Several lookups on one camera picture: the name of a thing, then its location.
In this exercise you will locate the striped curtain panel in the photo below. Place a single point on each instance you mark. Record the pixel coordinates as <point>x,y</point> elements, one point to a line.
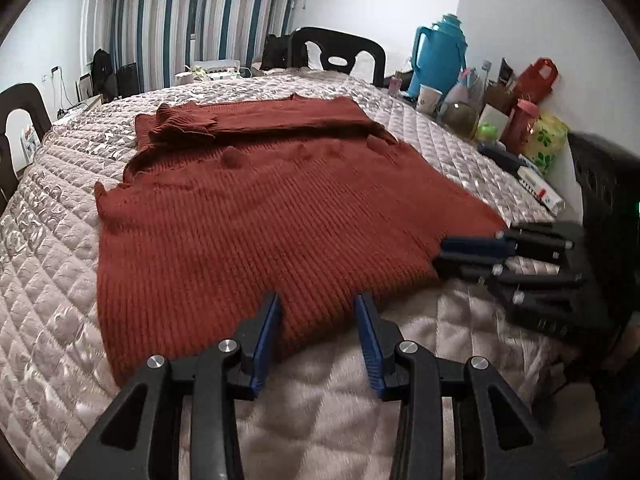
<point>150,25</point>
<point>250,10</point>

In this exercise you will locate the dark wooden chair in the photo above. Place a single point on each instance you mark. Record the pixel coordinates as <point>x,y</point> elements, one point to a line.
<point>340,42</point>
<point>15,105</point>

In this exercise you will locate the white paper cup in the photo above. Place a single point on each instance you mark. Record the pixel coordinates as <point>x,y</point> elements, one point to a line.
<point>430,99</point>

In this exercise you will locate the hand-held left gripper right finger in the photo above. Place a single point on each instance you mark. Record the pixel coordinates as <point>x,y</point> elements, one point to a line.
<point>372,345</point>

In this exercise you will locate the black backpack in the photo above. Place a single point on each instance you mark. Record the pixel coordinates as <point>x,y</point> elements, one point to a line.
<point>102,72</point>

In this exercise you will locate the pink lidded red bottle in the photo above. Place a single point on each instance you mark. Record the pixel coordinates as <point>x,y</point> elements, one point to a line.
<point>520,125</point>

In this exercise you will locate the clear plastic bottle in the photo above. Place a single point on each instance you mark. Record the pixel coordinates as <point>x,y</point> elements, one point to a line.
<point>485,76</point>

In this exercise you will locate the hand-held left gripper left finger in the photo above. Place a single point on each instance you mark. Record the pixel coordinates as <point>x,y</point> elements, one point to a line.
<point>265,345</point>

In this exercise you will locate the blue thermos jug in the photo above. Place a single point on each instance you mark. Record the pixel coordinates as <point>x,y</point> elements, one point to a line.
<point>440,60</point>

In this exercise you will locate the dark blue box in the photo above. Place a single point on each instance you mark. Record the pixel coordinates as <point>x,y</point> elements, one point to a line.
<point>500,157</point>

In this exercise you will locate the black bag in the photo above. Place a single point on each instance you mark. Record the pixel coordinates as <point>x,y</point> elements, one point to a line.
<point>275,52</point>

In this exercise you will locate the glass teapot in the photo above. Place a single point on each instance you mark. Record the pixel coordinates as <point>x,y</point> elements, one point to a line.
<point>460,120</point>

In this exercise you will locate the beige quilted floral blanket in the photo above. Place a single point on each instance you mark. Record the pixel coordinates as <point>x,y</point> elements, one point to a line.
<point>60,260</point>

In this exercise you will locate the white appliance box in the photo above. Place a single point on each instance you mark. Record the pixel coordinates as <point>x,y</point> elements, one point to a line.
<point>215,71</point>

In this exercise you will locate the yellow green floral bag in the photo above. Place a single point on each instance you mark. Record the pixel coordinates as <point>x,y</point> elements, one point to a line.
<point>547,145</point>

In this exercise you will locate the white carton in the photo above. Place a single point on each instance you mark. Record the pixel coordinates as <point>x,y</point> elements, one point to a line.
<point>495,119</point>

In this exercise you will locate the long white red box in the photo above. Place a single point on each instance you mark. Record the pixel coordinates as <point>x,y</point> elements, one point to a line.
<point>542,190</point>

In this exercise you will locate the rust red knit sweater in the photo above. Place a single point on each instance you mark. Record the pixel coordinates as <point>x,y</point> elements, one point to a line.
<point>250,235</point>

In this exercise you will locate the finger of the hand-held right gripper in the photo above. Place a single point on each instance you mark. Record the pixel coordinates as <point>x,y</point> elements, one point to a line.
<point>500,275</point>
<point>475,247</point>

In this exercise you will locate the brown paper bag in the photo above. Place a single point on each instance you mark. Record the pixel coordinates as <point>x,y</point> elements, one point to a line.
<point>500,96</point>

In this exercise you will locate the white pink bottle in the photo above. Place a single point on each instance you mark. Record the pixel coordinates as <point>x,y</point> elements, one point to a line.
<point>465,90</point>

